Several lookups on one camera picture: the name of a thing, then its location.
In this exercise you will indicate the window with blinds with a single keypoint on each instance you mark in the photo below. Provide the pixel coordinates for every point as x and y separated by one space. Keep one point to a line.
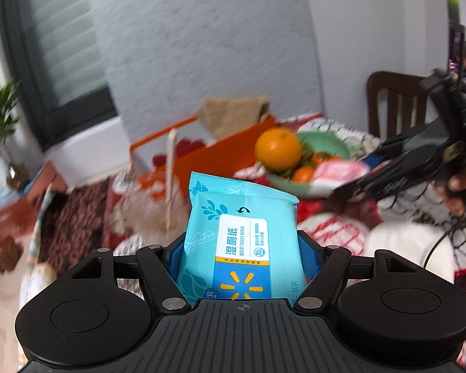
54 46

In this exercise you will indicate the potted green plant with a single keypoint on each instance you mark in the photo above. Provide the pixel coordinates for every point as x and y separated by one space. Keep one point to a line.
0 120

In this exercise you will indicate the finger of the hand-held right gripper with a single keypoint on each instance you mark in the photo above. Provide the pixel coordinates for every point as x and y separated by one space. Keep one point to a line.
380 184
404 143

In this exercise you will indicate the large orange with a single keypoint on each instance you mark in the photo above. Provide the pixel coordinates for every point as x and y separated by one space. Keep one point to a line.
278 149

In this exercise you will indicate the pale stick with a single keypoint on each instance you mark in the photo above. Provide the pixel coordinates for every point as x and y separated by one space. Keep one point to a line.
171 171

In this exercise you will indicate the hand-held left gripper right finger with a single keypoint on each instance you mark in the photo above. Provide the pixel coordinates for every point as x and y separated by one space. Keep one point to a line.
308 252

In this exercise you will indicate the person's right hand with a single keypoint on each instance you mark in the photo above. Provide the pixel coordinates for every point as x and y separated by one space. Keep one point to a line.
460 186

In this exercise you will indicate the grey felt panel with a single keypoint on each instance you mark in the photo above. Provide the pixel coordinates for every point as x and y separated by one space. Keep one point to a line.
217 46

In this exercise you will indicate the teal wet wipes pack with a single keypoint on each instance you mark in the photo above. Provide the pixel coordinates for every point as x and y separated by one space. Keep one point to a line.
237 241

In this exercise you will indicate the small tangerine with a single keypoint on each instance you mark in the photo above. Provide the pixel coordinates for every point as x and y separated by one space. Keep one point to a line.
324 158
304 174

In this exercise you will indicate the orange blue cardboard box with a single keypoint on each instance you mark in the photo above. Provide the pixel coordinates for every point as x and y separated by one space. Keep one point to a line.
23 198

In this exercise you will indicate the pink packet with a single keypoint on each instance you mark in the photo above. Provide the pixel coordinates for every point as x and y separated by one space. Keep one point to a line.
339 176

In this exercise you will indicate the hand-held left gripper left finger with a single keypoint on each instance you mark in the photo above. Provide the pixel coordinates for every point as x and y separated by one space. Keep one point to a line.
174 258

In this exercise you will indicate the brown wooden chair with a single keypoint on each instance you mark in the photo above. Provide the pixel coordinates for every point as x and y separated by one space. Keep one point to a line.
396 105

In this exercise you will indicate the tan towel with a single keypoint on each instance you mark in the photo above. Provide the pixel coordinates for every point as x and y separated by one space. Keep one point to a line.
233 118

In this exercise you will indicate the green bowl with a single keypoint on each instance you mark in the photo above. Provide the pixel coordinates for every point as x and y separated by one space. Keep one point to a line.
326 140

